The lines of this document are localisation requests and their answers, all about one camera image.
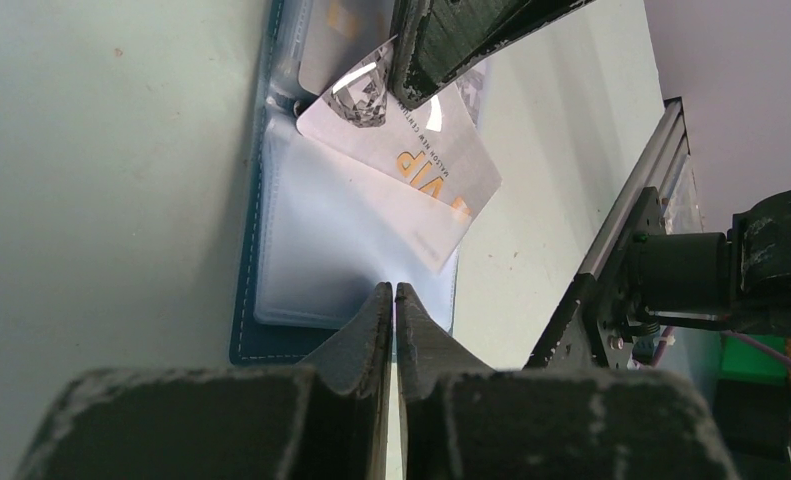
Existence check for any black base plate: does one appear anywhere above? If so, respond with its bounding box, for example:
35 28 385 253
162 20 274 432
524 186 791 480

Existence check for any silver VIP card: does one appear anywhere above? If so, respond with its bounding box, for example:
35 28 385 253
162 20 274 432
296 39 502 271

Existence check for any blue card holder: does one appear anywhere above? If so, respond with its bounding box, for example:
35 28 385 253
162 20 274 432
229 1 487 365

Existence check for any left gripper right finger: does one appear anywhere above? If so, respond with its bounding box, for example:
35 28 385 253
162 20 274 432
395 283 739 479

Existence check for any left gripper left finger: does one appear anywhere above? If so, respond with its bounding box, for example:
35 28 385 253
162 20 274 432
15 283 393 479

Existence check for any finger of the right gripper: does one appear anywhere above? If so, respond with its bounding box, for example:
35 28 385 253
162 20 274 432
388 0 590 110

